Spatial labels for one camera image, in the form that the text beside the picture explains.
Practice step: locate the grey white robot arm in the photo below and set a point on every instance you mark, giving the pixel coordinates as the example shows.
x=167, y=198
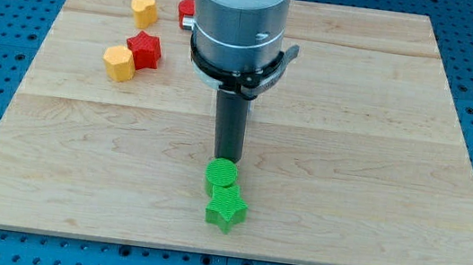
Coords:
x=239, y=35

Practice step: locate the green circle block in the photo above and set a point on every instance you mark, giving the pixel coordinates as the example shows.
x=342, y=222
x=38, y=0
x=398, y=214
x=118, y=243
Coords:
x=220, y=172

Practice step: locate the red circle block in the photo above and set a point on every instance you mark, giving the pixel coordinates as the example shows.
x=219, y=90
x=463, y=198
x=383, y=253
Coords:
x=186, y=12

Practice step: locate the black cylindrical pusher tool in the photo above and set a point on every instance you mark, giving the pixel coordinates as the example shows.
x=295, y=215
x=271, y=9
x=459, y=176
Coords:
x=230, y=122

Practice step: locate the green star block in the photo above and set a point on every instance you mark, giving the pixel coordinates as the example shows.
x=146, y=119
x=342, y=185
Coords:
x=226, y=208

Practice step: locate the light wooden board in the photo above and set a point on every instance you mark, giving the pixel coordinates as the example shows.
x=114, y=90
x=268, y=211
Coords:
x=356, y=156

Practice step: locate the red star block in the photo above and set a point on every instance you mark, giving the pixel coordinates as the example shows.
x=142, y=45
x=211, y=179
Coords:
x=146, y=50

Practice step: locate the yellow hexagon block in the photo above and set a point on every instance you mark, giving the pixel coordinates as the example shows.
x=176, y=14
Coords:
x=119, y=63

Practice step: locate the yellow heart block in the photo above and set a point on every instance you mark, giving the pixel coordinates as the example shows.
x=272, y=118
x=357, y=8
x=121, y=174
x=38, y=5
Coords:
x=144, y=13

